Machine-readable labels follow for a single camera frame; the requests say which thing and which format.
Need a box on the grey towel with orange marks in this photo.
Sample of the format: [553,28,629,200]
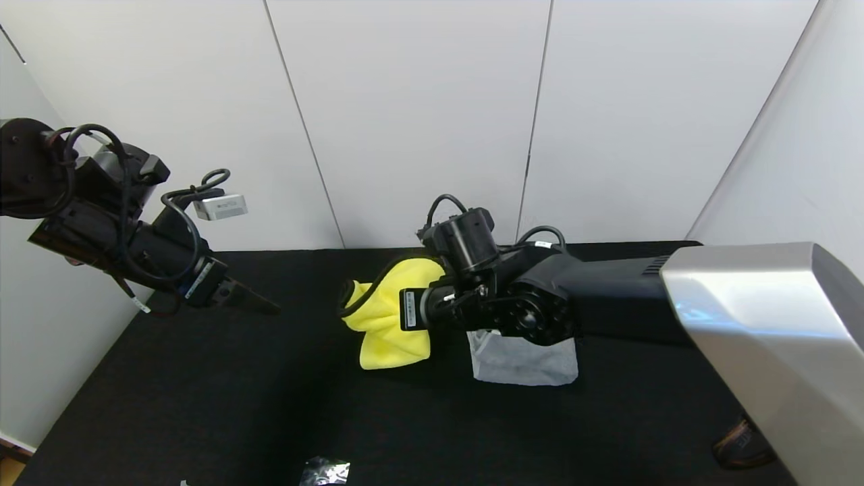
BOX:
[467,329,579,387]

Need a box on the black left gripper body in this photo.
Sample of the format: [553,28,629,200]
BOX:
[127,219,230,309]

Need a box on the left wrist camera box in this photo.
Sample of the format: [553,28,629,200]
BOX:
[194,194,248,221]

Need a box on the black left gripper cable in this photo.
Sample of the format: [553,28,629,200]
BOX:
[64,124,232,284]

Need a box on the yellow towel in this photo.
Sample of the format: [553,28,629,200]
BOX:
[340,256,446,371]

